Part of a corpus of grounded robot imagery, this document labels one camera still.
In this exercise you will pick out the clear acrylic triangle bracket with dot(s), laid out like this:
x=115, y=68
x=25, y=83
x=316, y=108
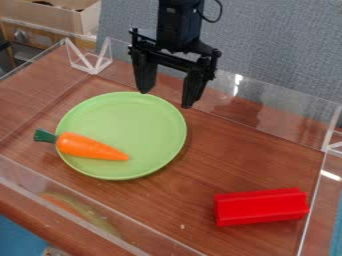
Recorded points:
x=89, y=62

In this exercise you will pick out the cardboard box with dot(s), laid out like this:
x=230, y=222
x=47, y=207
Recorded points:
x=68, y=15

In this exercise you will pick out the orange toy carrot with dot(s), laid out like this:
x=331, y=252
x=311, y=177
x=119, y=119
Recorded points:
x=80, y=146

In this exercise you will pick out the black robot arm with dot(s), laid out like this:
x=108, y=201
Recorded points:
x=179, y=22

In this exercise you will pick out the red plastic block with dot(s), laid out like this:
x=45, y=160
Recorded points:
x=259, y=206

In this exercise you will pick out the clear acrylic enclosure wall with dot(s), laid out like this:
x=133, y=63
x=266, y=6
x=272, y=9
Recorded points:
x=256, y=137

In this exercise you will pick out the wooden shelf with knob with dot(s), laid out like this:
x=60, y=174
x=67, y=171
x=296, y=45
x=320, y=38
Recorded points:
x=27, y=41

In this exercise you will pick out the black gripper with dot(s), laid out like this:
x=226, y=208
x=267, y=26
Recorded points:
x=195, y=57

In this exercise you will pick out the green plate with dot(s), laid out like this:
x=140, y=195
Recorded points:
x=137, y=123

